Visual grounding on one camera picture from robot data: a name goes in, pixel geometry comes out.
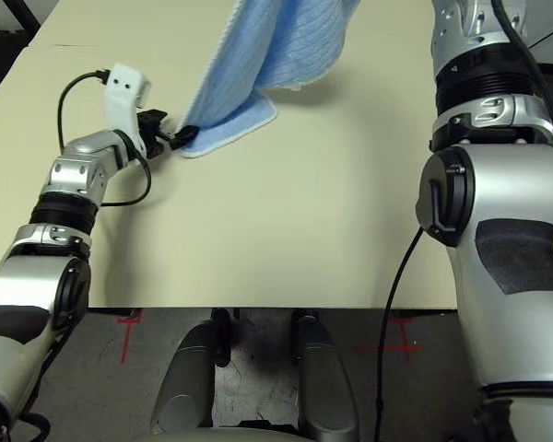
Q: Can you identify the black metal frame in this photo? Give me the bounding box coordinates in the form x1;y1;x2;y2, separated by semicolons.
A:
0;0;61;32

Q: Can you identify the grey left robot leg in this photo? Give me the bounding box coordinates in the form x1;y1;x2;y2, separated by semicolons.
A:
149;317;232;437

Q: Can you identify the grey robot waist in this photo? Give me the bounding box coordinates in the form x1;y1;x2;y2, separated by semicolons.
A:
163;421;317;442

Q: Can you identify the grey right robot leg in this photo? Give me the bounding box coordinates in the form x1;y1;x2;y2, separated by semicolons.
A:
288;308;359;442

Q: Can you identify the grey robot leg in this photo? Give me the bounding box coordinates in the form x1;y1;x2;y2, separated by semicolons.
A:
149;317;232;437
288;308;359;442

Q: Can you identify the thin black floor cable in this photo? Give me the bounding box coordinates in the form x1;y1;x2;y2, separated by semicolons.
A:
527;21;553;48

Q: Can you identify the light blue towel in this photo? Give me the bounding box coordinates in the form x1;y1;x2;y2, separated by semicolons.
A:
179;0;361;160

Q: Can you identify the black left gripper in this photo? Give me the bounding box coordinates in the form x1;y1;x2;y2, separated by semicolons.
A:
135;108;200;158

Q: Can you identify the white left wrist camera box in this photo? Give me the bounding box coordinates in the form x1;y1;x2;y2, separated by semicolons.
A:
101;63;153;154

